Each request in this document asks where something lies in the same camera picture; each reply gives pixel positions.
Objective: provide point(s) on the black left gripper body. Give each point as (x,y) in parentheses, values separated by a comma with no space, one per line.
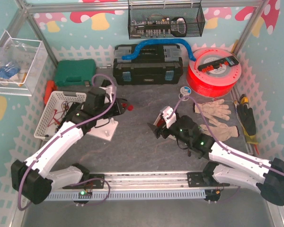
(118,107)

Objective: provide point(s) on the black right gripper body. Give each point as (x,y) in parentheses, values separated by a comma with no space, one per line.
(161,128)

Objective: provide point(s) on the black aluminium extrusion bar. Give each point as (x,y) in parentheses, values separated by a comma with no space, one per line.
(106,83)

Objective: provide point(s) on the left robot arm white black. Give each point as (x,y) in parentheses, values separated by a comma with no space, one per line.
(34,178)

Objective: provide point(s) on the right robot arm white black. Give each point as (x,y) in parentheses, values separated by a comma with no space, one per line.
(226,165)

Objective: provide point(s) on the white tray of springs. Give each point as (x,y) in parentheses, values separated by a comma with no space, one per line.
(160,122)

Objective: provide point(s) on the black device in basket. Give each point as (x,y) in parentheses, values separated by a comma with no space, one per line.
(68,108)

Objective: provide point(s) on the white knit glove upper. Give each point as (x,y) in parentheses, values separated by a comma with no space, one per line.
(213,109)

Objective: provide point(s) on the white knit glove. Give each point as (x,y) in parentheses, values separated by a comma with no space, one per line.
(213,109)
(222,131)

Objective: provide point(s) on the white knit glove lower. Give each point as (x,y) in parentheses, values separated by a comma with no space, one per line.
(222,131)

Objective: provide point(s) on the black plastic toolbox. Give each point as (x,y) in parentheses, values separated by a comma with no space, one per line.
(155,65)

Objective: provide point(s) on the green plastic tool case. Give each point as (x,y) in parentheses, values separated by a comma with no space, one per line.
(75,73)

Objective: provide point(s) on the white perforated plastic basket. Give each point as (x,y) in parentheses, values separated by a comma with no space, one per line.
(56,108)

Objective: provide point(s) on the red filament spool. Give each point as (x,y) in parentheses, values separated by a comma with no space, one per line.
(215,83)

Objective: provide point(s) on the black rubber glove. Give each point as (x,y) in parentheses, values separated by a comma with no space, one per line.
(247,119)

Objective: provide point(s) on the black terminal strip red buttons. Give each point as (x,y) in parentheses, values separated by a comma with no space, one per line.
(216,64)

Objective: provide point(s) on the blue white glove in box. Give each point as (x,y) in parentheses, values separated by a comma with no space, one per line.
(10,71)

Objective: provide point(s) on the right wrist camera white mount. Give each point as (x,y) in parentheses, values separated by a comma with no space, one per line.
(168,115)

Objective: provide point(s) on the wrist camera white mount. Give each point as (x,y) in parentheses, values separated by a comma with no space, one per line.
(168,115)
(110,91)

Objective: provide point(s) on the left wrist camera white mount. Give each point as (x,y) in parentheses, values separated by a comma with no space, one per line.
(110,91)

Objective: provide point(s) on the white peg base plate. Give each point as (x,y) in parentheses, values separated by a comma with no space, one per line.
(104,129)

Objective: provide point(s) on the solder wire spool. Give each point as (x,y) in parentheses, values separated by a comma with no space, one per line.
(184,91)

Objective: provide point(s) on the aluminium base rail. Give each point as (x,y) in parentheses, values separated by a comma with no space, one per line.
(135,181)

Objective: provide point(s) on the grey slotted cable duct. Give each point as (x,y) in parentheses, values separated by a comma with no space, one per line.
(127,195)

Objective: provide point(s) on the orange tool handle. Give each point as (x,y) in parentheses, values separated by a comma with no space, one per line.
(50,87)

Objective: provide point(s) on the black wire mesh basket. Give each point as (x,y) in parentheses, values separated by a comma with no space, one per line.
(149,19)

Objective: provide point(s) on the clear acrylic wall box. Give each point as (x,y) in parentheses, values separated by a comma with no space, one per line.
(21,64)

